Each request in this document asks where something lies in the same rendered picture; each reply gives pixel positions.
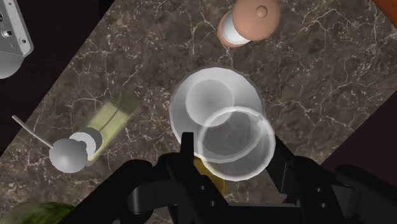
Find yellow-green pump dispenser bottle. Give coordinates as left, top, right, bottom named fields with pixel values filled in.
left=11, top=92, right=142, bottom=174

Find tan and white grinder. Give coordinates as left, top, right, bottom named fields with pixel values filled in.
left=216, top=0, right=282, bottom=48

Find yellow fruit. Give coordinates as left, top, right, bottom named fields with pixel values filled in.
left=193, top=155, right=227, bottom=195

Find green leafy vegetable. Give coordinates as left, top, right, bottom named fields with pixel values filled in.
left=0, top=201, right=77, bottom=224

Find clear drinking glass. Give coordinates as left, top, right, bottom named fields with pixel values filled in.
left=197, top=105, right=277, bottom=182

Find orange object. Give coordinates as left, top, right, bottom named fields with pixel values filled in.
left=371, top=0, right=397, bottom=20

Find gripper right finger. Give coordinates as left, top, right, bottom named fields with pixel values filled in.
left=266, top=137, right=397, bottom=224

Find white bowl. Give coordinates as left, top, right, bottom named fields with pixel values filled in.
left=169, top=66, right=267, bottom=157

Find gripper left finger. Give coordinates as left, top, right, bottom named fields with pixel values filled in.
left=59, top=132, right=231, bottom=224

